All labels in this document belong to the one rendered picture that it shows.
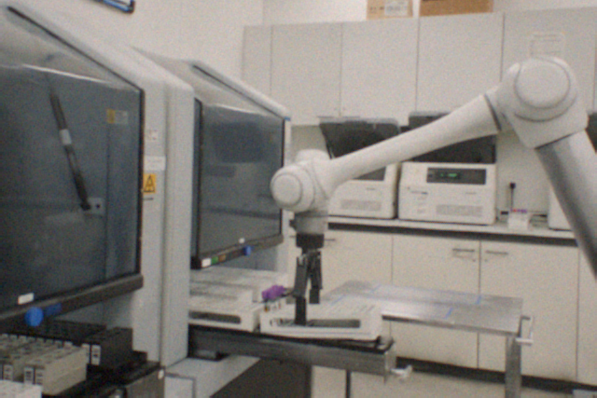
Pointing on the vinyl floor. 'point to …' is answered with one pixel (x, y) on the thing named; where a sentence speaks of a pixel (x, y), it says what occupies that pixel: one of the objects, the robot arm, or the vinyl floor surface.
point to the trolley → (493, 324)
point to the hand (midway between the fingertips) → (307, 311)
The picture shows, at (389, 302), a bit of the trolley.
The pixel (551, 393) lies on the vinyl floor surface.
